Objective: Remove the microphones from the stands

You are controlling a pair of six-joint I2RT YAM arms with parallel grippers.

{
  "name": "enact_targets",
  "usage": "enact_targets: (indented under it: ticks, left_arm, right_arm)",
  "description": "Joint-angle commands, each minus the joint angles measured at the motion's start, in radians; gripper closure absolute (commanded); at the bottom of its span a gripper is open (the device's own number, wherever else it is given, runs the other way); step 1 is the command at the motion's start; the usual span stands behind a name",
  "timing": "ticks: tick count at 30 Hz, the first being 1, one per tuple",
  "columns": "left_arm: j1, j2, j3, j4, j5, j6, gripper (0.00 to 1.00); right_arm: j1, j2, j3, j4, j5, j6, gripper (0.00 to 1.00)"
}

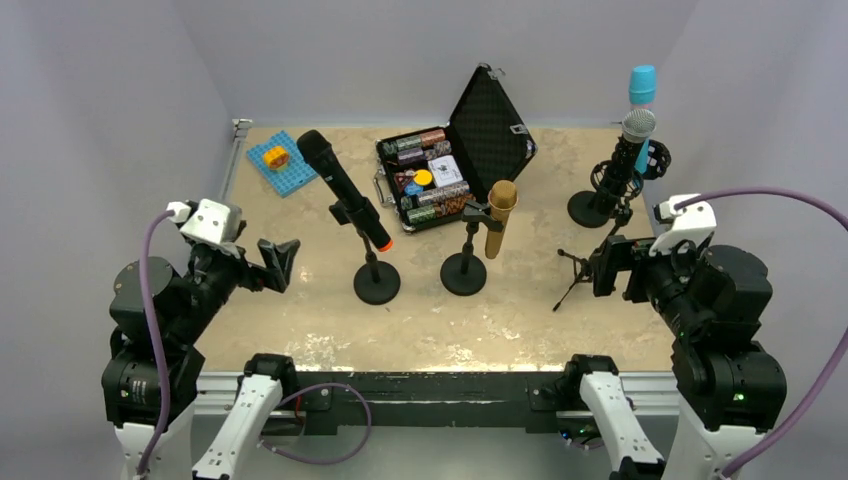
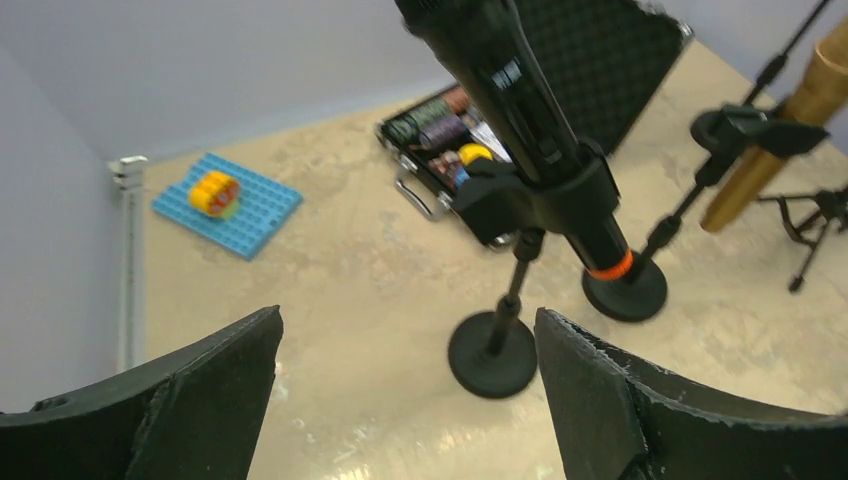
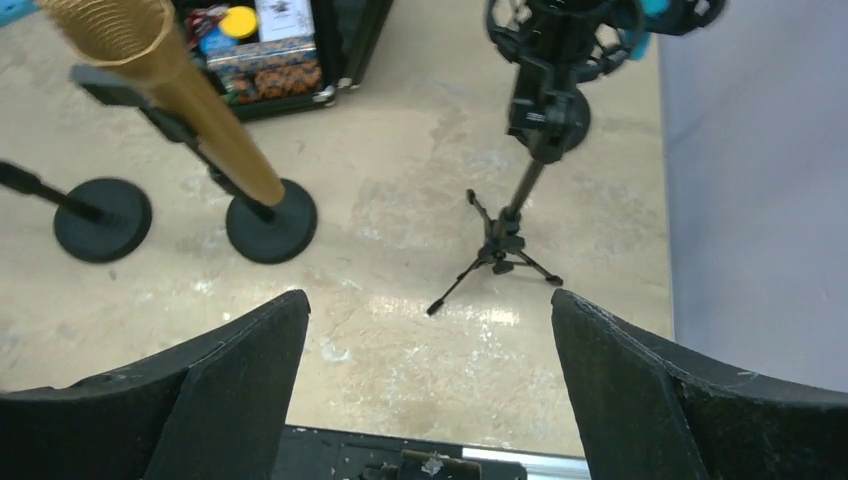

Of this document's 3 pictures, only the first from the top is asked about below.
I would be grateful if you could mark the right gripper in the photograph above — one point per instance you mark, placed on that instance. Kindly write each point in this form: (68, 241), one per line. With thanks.
(620, 252)

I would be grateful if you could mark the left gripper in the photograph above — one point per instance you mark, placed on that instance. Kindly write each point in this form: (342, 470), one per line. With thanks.
(277, 258)

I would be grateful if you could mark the black round-base mic stand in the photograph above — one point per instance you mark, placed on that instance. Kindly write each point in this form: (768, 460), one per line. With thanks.
(376, 282)

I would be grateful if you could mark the black microphone orange end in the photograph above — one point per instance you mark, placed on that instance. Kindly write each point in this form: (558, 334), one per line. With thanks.
(318, 153)

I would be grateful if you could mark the gold microphone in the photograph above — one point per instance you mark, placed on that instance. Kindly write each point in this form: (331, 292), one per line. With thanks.
(502, 199)

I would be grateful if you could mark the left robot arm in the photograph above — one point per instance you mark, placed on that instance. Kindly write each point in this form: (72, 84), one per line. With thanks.
(150, 382)

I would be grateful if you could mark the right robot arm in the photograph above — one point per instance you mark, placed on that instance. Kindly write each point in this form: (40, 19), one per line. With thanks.
(731, 390)

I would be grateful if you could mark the silver-head black microphone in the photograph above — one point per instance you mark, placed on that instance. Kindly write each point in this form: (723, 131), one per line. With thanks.
(637, 126)

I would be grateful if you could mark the blue microphone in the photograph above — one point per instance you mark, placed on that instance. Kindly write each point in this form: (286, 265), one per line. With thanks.
(641, 94)

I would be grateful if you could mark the blue building baseplate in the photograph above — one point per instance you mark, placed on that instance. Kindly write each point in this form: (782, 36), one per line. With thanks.
(286, 182)

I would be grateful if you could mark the yellow orange toy brick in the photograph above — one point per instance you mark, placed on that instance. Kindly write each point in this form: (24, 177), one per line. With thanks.
(276, 158)

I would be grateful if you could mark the red triangular token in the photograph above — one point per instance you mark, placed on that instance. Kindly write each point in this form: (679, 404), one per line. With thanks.
(403, 178)

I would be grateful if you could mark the yellow dealer chip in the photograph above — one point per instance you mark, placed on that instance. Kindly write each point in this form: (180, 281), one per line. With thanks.
(423, 177)

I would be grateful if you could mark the black poker chip case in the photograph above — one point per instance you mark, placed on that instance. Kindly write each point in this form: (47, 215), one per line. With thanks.
(489, 142)

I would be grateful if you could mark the white playing card deck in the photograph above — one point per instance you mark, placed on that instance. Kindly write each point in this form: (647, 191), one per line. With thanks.
(445, 171)

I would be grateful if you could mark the shock-mount round-base stand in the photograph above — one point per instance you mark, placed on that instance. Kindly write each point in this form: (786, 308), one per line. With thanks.
(581, 205)

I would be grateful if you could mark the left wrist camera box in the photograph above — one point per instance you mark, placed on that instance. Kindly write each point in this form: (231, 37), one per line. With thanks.
(215, 225)

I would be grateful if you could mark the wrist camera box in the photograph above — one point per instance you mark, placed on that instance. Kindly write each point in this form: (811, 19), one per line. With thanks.
(215, 225)
(694, 222)

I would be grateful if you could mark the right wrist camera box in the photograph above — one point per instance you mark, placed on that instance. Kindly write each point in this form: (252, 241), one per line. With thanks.
(694, 222)

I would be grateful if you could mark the black front mounting rail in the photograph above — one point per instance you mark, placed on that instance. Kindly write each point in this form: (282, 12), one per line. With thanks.
(530, 400)

